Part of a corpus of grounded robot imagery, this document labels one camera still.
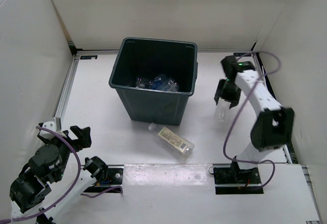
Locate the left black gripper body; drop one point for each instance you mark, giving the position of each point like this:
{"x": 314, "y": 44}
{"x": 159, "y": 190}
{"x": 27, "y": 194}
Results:
{"x": 66, "y": 133}

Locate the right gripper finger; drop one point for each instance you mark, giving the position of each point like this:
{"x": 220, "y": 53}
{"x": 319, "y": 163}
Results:
{"x": 234, "y": 100}
{"x": 219, "y": 90}

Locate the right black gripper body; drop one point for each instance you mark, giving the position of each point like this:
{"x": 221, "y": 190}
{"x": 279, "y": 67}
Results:
{"x": 231, "y": 92}

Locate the clear crushed plastic bottle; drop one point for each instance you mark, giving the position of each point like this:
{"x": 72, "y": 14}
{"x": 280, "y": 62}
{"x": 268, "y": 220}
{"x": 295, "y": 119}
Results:
{"x": 222, "y": 111}

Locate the large clear labelled bottle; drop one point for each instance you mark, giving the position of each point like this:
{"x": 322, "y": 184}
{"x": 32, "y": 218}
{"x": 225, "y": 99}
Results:
{"x": 176, "y": 144}

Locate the blue label plastic bottle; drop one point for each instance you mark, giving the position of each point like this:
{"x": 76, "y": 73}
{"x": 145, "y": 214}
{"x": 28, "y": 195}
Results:
{"x": 164, "y": 83}

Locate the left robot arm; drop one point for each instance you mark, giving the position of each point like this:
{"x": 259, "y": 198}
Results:
{"x": 47, "y": 166}

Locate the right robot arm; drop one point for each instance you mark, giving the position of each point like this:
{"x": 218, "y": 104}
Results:
{"x": 246, "y": 77}

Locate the bottles inside bin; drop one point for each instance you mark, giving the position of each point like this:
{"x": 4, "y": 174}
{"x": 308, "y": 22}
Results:
{"x": 144, "y": 83}

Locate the dark green plastic bin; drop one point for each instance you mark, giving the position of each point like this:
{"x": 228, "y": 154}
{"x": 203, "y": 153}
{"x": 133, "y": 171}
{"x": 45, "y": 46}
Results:
{"x": 147, "y": 58}

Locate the right black corner label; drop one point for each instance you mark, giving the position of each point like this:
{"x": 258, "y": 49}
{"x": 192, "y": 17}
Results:
{"x": 239, "y": 55}

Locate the black corner label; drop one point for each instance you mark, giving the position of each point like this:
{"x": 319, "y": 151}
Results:
{"x": 239, "y": 55}
{"x": 88, "y": 57}

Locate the left black corner label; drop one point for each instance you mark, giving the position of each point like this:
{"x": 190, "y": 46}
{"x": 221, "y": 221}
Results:
{"x": 88, "y": 57}

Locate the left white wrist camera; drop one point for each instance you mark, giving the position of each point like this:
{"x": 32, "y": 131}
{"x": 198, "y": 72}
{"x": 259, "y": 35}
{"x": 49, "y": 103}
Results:
{"x": 53, "y": 124}

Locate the left aluminium frame rail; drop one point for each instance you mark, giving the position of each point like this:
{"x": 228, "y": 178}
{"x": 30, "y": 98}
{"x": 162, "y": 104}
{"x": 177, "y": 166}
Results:
{"x": 66, "y": 90}

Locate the aluminium frame rail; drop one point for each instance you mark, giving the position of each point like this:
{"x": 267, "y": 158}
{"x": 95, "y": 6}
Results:
{"x": 274, "y": 124}
{"x": 66, "y": 90}

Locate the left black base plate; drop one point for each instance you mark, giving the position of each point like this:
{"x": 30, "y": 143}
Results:
{"x": 114, "y": 178}

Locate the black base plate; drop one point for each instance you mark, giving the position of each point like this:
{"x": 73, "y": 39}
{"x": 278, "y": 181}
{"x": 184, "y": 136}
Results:
{"x": 244, "y": 182}
{"x": 114, "y": 178}

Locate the right aluminium frame rail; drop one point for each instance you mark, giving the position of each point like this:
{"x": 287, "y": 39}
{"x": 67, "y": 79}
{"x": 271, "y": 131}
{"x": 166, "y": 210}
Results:
{"x": 274, "y": 124}

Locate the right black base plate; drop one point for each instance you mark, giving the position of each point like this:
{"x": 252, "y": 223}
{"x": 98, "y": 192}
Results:
{"x": 244, "y": 182}

